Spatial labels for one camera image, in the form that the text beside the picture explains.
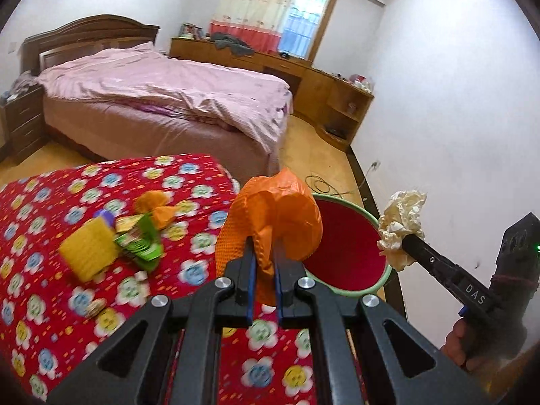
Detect orange foam net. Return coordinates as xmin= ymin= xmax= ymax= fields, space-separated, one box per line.
xmin=215 ymin=166 xmax=323 ymax=304

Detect floor cable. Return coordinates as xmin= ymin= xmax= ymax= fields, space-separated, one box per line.
xmin=306 ymin=160 xmax=380 ymax=199

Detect dark grey clothes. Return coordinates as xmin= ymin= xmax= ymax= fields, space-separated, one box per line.
xmin=210 ymin=31 xmax=256 ymax=57

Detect person's right hand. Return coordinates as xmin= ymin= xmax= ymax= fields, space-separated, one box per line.
xmin=439 ymin=318 xmax=477 ymax=374

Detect orange plastic wrapper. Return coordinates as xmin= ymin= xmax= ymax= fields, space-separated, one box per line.
xmin=134 ymin=191 xmax=186 ymax=231

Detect yellow foam net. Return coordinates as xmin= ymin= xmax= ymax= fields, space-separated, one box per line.
xmin=58 ymin=215 xmax=123 ymax=282

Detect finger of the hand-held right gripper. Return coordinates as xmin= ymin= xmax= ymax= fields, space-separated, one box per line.
xmin=403 ymin=235 xmax=465 ymax=288

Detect small items on cabinet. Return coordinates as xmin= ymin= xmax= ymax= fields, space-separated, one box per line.
xmin=348 ymin=74 xmax=375 ymax=92

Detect white paper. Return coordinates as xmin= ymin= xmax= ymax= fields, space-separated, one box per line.
xmin=377 ymin=190 xmax=428 ymax=271

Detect window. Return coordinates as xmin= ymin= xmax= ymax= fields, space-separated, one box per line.
xmin=276 ymin=0 xmax=340 ymax=62

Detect white and pink curtain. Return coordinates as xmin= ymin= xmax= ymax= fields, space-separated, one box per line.
xmin=210 ymin=0 xmax=303 ymax=55

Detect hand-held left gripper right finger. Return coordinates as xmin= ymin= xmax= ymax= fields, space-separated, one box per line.
xmin=272 ymin=236 xmax=490 ymax=405

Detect pink cloth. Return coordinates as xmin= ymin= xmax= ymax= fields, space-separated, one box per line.
xmin=6 ymin=72 xmax=38 ymax=98

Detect standing photo frames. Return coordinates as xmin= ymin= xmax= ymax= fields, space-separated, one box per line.
xmin=179 ymin=23 xmax=205 ymax=41

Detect green wrapper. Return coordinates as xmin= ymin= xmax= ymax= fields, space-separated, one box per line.
xmin=114 ymin=213 xmax=164 ymax=271

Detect dark wooden bed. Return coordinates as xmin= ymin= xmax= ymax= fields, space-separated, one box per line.
xmin=20 ymin=15 xmax=294 ymax=178

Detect dark wooden nightstand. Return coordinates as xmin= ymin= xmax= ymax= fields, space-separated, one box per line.
xmin=0 ymin=84 xmax=47 ymax=165

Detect long wooden cabinet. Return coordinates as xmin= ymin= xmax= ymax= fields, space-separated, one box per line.
xmin=169 ymin=36 xmax=375 ymax=150

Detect red bin with green rim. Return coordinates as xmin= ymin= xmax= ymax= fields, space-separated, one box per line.
xmin=301 ymin=193 xmax=391 ymax=294

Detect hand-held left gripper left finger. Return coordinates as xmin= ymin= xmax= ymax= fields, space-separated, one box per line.
xmin=46 ymin=236 xmax=256 ymax=405

